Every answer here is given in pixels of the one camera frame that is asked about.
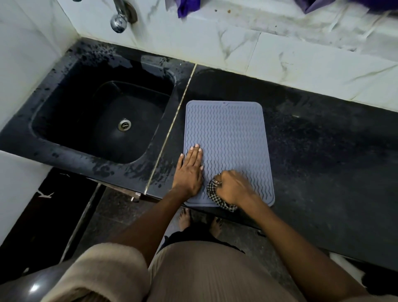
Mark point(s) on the person's left hand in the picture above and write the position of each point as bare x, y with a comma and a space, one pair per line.
187, 174

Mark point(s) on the person's right hand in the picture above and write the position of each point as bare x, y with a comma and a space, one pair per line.
233, 186

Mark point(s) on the person's right fingers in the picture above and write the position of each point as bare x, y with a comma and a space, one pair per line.
218, 182

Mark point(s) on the person's left thumb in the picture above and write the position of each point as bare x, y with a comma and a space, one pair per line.
180, 159

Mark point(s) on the black white checkered cloth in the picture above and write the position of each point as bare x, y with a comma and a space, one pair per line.
214, 191

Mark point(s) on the grey ribbed silicone mat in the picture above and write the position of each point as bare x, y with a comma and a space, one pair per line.
228, 140

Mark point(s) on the person's left forearm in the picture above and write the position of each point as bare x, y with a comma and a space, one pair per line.
149, 224

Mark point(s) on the person's right forearm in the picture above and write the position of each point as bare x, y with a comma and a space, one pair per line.
298, 252

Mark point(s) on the person's right foot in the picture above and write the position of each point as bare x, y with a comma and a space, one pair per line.
215, 226

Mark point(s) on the person's foot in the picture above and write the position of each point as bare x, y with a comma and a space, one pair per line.
184, 218
215, 226

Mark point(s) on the person's left foot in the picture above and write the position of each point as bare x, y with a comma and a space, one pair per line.
184, 218

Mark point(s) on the person's black trousers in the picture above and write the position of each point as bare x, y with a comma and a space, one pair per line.
194, 235

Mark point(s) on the chrome sink drain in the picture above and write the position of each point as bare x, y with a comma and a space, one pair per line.
124, 124

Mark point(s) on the black kitchen sink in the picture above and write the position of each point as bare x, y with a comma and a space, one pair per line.
99, 121

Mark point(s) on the person's beige ribbed shirt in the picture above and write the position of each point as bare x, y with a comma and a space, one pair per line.
174, 273

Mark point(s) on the purple cloth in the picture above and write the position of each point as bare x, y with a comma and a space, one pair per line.
335, 4
183, 6

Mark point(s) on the chrome wall tap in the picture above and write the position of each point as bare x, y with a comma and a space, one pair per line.
119, 17

